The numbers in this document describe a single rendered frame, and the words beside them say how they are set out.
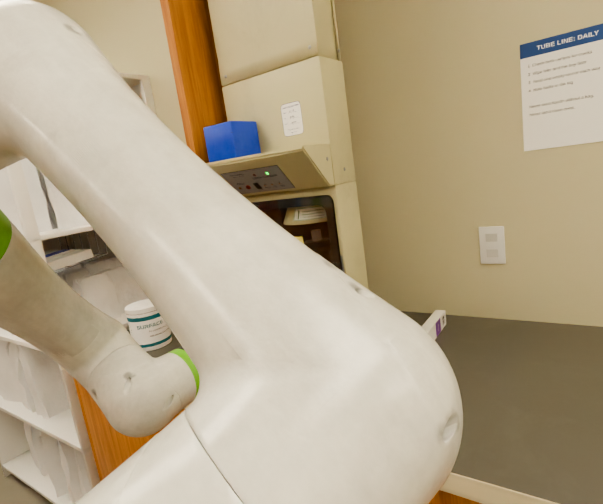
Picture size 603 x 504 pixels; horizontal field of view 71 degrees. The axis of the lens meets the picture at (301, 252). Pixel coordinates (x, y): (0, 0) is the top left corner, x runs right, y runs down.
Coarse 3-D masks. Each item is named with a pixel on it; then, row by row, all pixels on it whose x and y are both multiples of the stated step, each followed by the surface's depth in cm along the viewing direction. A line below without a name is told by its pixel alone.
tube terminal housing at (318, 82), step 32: (320, 64) 98; (224, 96) 116; (256, 96) 110; (288, 96) 105; (320, 96) 100; (320, 128) 102; (352, 160) 110; (288, 192) 112; (320, 192) 106; (352, 192) 110; (352, 224) 110; (352, 256) 110
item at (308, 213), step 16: (272, 208) 115; (288, 208) 111; (304, 208) 108; (320, 208) 106; (288, 224) 113; (304, 224) 110; (320, 224) 107; (304, 240) 111; (320, 240) 108; (336, 240) 105; (336, 256) 106
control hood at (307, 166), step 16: (320, 144) 98; (224, 160) 107; (240, 160) 104; (256, 160) 101; (272, 160) 99; (288, 160) 97; (304, 160) 96; (320, 160) 98; (288, 176) 103; (304, 176) 101; (320, 176) 99; (256, 192) 114; (272, 192) 112
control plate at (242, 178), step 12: (264, 168) 103; (276, 168) 101; (228, 180) 113; (240, 180) 111; (252, 180) 109; (264, 180) 107; (276, 180) 106; (288, 180) 104; (240, 192) 116; (252, 192) 114
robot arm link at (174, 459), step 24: (168, 432) 22; (192, 432) 21; (144, 456) 21; (168, 456) 20; (192, 456) 20; (120, 480) 20; (144, 480) 19; (168, 480) 19; (192, 480) 19; (216, 480) 19
